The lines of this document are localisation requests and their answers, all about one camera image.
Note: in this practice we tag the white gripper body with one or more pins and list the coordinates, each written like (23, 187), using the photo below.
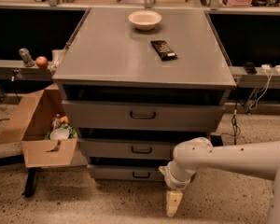
(174, 181)

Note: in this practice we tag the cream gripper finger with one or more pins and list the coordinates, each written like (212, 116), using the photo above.
(173, 200)

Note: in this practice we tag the grey bottom drawer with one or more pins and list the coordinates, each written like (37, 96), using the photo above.
(125, 173)

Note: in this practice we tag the grey drawer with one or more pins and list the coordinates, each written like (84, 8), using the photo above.
(126, 149)
(125, 173)
(137, 116)

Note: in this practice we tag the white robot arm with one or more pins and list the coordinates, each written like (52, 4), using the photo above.
(260, 160)

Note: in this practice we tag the grey middle drawer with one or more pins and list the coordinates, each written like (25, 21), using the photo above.
(126, 149)

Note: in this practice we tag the grey drawer cabinet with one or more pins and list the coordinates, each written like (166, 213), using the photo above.
(112, 61)

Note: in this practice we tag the grey top drawer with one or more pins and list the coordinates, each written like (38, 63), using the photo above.
(137, 116)

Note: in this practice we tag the open cardboard box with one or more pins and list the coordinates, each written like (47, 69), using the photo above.
(30, 123)

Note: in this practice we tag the black power adapter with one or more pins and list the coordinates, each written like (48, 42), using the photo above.
(216, 141)

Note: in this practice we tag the white bowl in box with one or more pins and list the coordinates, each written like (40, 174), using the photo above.
(59, 134)

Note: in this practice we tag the black snack packet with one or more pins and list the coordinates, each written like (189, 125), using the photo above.
(163, 50)

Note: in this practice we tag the black phone on shelf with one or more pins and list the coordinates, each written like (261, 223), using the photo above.
(250, 68)

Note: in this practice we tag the black stand leg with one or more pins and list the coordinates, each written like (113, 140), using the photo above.
(29, 189)

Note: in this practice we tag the white bowl on cabinet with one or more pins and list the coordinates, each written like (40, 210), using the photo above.
(144, 20)

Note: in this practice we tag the red apple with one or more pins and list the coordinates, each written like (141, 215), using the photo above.
(42, 62)

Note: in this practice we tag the small grey figurine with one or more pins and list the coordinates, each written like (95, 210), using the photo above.
(26, 57)

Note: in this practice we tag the white charger with cables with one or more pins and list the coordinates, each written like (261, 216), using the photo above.
(269, 78)

